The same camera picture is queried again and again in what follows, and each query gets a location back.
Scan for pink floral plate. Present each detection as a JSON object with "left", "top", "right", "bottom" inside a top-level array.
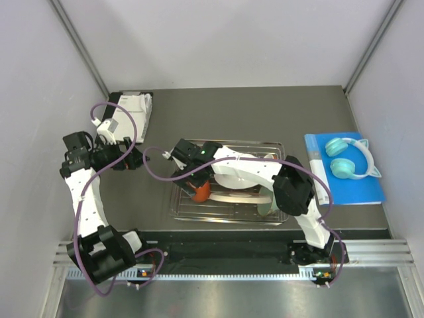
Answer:
[{"left": 209, "top": 191, "right": 270, "bottom": 204}]

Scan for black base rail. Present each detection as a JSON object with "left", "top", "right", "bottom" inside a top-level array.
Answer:
[{"left": 132, "top": 229, "right": 348, "bottom": 288}]

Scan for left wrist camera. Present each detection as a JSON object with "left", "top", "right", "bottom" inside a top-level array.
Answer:
[{"left": 91, "top": 118, "right": 119, "bottom": 144}]

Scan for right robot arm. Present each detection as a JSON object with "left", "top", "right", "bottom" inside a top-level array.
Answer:
[{"left": 168, "top": 139, "right": 335, "bottom": 264}]

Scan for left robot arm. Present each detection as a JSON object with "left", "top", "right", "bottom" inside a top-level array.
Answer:
[{"left": 60, "top": 131, "right": 150, "bottom": 285}]

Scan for teal cat-ear headphones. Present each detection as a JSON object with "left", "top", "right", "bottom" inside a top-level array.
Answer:
[{"left": 325, "top": 137, "right": 382, "bottom": 180}]

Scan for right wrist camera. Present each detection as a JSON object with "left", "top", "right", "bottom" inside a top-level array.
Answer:
[{"left": 162, "top": 151, "right": 187, "bottom": 170}]

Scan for orange and white bowl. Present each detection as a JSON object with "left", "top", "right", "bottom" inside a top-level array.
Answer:
[{"left": 263, "top": 154, "right": 277, "bottom": 159}]

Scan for green ceramic bowl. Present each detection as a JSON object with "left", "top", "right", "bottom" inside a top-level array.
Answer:
[{"left": 257, "top": 187, "right": 280, "bottom": 217}]

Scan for wire dish rack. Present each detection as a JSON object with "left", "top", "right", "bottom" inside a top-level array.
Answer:
[{"left": 168, "top": 138, "right": 290, "bottom": 225}]

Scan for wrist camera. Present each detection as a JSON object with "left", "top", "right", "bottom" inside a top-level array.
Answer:
[
  {"left": 91, "top": 118, "right": 119, "bottom": 144},
  {"left": 162, "top": 151, "right": 187, "bottom": 170}
]

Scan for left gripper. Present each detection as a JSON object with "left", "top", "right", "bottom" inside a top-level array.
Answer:
[{"left": 94, "top": 137, "right": 149, "bottom": 171}]

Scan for white blue-rimmed plate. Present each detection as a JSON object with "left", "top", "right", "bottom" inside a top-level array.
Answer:
[{"left": 211, "top": 147, "right": 264, "bottom": 189}]

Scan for orange mug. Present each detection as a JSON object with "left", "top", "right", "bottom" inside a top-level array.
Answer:
[{"left": 191, "top": 181, "right": 211, "bottom": 203}]

